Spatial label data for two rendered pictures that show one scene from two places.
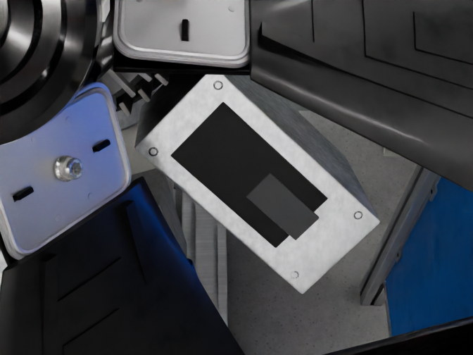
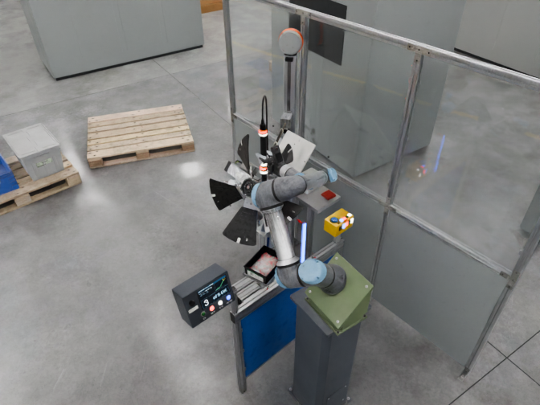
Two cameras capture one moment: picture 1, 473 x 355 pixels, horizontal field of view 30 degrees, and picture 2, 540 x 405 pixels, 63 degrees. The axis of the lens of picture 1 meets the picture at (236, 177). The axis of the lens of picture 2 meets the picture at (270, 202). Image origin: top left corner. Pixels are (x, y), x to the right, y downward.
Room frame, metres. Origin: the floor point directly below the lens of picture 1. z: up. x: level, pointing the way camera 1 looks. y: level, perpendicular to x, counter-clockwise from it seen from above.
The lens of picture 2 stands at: (-0.83, -1.77, 2.87)
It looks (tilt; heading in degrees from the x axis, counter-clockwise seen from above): 39 degrees down; 57
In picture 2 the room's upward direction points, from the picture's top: 1 degrees counter-clockwise
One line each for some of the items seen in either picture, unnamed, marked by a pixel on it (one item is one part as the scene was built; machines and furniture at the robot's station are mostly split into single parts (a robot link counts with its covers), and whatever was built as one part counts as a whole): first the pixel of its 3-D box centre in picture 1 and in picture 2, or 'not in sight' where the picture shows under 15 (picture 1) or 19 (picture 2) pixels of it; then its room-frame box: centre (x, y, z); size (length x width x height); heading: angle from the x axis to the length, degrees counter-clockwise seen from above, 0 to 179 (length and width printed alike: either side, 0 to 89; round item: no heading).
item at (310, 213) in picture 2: not in sight; (308, 235); (0.82, 0.22, 0.42); 0.04 x 0.04 x 0.83; 8
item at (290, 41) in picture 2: not in sight; (290, 41); (0.82, 0.53, 1.88); 0.16 x 0.07 x 0.16; 133
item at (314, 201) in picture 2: not in sight; (312, 193); (0.82, 0.22, 0.85); 0.36 x 0.24 x 0.03; 98
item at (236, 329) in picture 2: not in sight; (239, 358); (-0.19, -0.39, 0.39); 0.04 x 0.04 x 0.78; 8
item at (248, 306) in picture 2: not in sight; (291, 276); (0.24, -0.33, 0.82); 0.90 x 0.04 x 0.08; 8
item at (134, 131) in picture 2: not in sight; (139, 133); (0.41, 3.13, 0.07); 1.20 x 1.00 x 0.15; 164
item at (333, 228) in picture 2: not in sight; (338, 222); (0.63, -0.28, 1.02); 0.16 x 0.10 x 0.11; 8
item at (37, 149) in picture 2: not in sight; (35, 152); (-0.76, 2.98, 0.31); 0.60 x 0.42 x 0.33; 97
